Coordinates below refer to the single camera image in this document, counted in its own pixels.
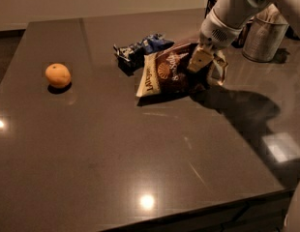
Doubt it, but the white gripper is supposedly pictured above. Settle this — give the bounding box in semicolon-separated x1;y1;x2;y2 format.
188;11;241;85

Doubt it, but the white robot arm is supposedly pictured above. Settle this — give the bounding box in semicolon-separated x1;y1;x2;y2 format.
188;0;300;73

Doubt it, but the metal utensil bucket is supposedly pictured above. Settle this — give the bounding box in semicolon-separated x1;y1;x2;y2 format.
243;4;288;63

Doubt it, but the brown chip bag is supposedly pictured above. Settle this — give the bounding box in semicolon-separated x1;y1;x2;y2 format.
136;43;222;98

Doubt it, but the black wire napkin holder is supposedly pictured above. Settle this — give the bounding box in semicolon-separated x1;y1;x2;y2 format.
204;0;255;49

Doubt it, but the blue chip bag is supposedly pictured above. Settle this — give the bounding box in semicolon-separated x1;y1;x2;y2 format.
113;34;174;75

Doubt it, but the orange fruit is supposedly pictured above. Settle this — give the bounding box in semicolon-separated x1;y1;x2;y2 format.
45;63;72;89

